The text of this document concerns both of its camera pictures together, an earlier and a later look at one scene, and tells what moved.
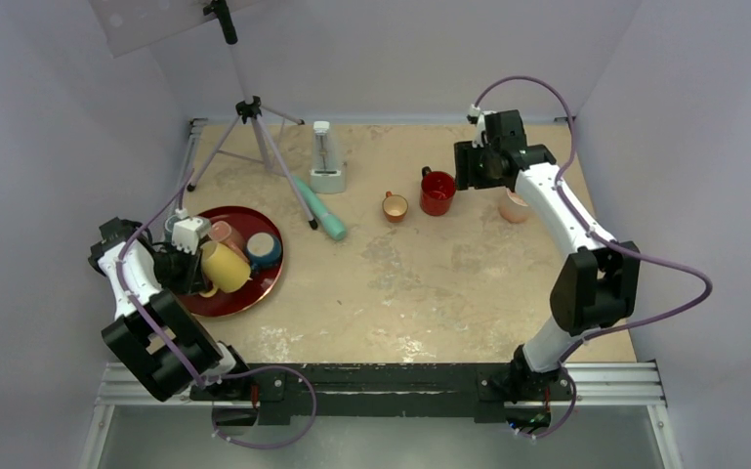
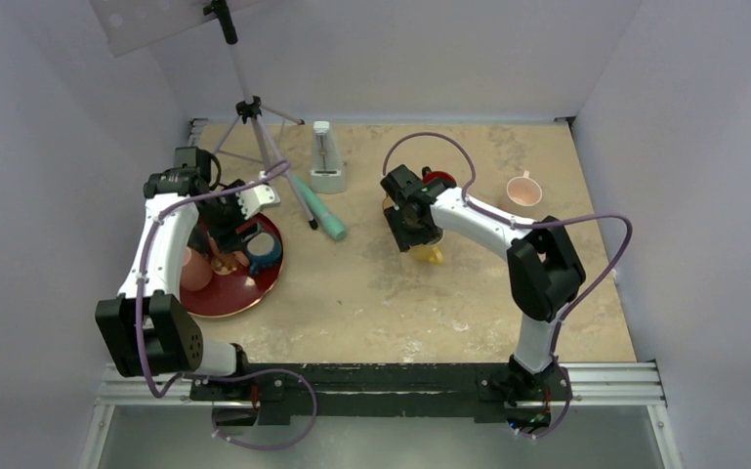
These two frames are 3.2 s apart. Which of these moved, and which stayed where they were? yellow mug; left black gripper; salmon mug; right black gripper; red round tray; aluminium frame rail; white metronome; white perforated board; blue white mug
Moved: yellow mug; right black gripper; salmon mug; left black gripper
Stayed: red round tray; white metronome; aluminium frame rail; blue white mug; white perforated board
